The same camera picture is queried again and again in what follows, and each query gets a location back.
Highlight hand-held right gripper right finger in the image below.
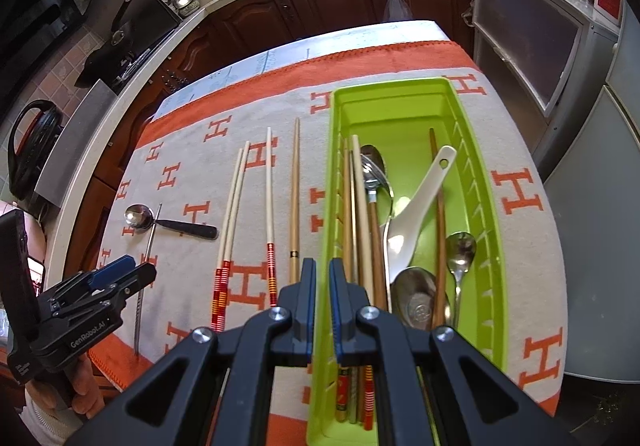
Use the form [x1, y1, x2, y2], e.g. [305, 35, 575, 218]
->
[328, 258, 576, 446]

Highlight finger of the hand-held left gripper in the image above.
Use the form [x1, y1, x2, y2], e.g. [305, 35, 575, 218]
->
[107, 262, 157, 299]
[89, 255, 137, 288]

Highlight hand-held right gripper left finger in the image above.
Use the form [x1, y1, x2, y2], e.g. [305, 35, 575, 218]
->
[65, 258, 317, 446]

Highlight steel chopstick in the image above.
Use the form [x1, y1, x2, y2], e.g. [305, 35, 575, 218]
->
[134, 202, 163, 357]

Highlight wooden handle steel spoon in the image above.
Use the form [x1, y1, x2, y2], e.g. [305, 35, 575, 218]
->
[361, 146, 390, 313]

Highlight black handle steel spoon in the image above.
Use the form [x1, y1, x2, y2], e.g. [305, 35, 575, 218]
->
[123, 203, 219, 241]

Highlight dark band bamboo chopstick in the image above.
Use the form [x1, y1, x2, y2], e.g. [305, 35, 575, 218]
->
[289, 118, 301, 286]
[339, 138, 352, 423]

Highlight large steel soup spoon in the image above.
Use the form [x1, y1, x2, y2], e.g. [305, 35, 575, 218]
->
[390, 267, 453, 331]

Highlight brown wooden chopstick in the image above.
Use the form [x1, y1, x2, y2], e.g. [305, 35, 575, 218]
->
[348, 146, 364, 425]
[429, 127, 447, 329]

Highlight wood-handled metal spoon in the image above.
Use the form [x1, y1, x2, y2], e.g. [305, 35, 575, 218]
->
[361, 144, 396, 294]

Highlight green plastic utensil tray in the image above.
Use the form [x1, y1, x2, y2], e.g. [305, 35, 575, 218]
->
[306, 77, 510, 446]

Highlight person's left hand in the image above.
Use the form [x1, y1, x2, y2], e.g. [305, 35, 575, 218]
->
[65, 357, 107, 422]

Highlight phone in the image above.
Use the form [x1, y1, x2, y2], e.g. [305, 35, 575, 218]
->
[27, 256, 48, 299]

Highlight white ceramic spoon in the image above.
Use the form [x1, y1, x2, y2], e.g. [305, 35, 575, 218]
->
[385, 145, 458, 279]

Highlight small steel spoon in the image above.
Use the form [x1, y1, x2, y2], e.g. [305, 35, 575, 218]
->
[444, 231, 477, 329]

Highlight black pressure cooker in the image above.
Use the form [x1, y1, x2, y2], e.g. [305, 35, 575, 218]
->
[7, 98, 66, 202]

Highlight orange and white printed blanket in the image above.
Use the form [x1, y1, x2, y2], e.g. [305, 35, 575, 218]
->
[87, 40, 570, 446]

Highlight gas stove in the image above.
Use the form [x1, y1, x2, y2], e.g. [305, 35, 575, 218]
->
[75, 43, 168, 94]

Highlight black range hood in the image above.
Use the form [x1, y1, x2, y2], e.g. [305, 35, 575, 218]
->
[0, 0, 86, 92]

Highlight black splash guard panel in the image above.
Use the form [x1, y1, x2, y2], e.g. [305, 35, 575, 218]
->
[120, 0, 186, 52]

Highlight grey refrigerator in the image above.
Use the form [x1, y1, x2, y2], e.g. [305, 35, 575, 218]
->
[532, 0, 640, 384]

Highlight brown wooden kitchen cabinets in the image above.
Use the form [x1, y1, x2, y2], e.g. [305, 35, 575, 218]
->
[87, 0, 476, 237]

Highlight hanging plastic bag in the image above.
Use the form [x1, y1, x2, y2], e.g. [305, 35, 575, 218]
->
[382, 0, 413, 22]

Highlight grey side cabinet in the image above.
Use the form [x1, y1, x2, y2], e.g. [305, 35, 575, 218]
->
[467, 0, 626, 119]

